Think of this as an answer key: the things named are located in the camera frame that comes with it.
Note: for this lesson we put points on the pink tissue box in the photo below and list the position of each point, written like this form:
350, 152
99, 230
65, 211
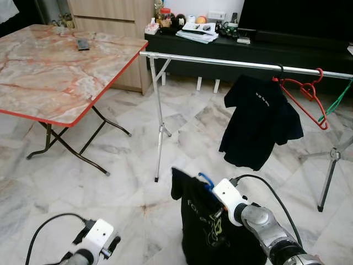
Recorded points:
151, 26

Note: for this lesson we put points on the white wall socket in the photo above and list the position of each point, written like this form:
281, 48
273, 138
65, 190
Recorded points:
216, 15

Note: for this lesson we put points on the red lid jar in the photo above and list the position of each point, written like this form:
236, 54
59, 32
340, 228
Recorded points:
165, 14

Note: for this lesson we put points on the small black wallet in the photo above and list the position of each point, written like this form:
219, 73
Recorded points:
83, 44

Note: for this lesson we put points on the stack of papers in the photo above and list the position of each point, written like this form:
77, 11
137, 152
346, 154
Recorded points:
197, 33

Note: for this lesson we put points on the red hanger black hook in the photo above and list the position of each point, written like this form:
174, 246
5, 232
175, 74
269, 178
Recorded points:
280, 69

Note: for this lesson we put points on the silver metal clothes rack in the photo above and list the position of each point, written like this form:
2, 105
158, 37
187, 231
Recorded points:
220, 62

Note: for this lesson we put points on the orange ball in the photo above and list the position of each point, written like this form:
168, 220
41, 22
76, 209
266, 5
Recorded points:
201, 20

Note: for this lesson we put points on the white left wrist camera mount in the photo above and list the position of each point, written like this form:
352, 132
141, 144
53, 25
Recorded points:
99, 234

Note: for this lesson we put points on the black television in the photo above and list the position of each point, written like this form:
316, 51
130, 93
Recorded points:
298, 19

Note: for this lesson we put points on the white lace shelf cloth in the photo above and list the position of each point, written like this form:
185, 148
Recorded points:
6, 10

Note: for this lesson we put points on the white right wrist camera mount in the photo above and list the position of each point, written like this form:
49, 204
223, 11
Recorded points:
229, 199

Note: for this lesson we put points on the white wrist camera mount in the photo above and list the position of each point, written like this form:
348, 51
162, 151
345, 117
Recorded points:
99, 234
229, 199

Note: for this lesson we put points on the black plush toy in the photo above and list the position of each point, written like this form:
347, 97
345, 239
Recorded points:
179, 21

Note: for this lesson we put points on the navy T-shirt white print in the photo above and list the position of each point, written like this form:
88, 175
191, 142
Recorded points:
259, 121

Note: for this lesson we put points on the black TV console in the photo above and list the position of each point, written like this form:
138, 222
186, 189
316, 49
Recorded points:
220, 49

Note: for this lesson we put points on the black T-shirt green print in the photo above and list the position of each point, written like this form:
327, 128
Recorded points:
198, 221

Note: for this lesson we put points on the pink marble folding table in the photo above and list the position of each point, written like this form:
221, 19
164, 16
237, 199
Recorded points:
55, 72

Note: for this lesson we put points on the small white box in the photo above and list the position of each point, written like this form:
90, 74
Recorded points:
243, 40

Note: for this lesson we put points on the blue plastic hanger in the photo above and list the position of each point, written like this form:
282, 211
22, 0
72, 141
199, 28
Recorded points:
207, 179

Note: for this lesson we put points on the glass display cabinet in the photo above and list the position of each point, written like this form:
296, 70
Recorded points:
52, 14

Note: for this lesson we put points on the black remote control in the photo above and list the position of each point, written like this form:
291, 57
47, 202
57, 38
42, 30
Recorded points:
234, 17

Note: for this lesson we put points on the light wooden drawer cabinet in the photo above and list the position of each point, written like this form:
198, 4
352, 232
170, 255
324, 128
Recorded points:
110, 16

